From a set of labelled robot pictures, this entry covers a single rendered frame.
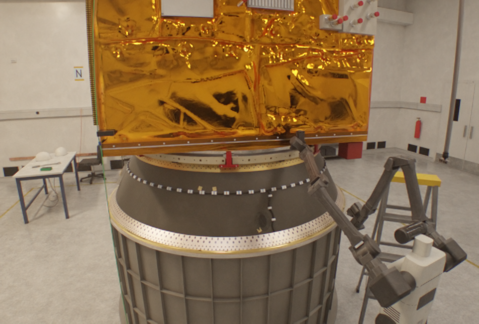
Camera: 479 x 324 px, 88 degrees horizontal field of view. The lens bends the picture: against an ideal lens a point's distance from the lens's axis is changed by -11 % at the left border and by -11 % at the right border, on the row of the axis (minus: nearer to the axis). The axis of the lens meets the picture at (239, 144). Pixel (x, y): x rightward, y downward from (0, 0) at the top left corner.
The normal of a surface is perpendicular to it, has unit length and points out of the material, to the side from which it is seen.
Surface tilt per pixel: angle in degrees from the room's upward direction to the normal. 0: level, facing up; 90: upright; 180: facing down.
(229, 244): 43
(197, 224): 62
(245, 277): 90
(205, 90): 87
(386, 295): 90
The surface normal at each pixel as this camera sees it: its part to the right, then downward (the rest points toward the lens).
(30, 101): 0.29, 0.20
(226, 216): 0.03, -0.27
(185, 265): -0.22, 0.21
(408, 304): -0.53, 0.18
